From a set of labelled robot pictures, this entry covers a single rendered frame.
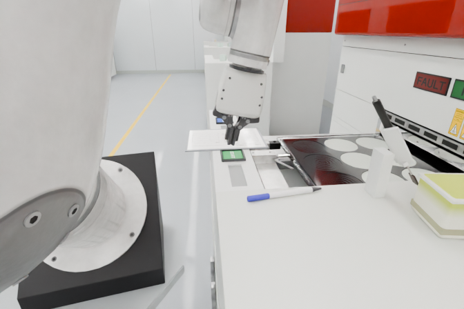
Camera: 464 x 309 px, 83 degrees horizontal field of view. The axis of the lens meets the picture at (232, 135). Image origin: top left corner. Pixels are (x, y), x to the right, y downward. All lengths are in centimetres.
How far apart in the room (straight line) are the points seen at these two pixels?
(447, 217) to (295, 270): 22
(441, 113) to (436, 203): 47
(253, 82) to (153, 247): 36
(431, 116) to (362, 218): 53
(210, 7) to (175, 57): 810
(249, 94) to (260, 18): 15
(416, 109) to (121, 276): 88
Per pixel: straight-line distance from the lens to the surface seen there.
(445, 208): 47
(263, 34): 53
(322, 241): 41
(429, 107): 94
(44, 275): 56
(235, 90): 55
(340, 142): 92
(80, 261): 53
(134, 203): 52
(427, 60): 96
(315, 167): 74
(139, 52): 875
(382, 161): 50
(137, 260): 52
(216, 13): 51
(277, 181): 69
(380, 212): 50
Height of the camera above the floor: 124
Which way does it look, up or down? 22 degrees down
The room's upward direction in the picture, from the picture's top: straight up
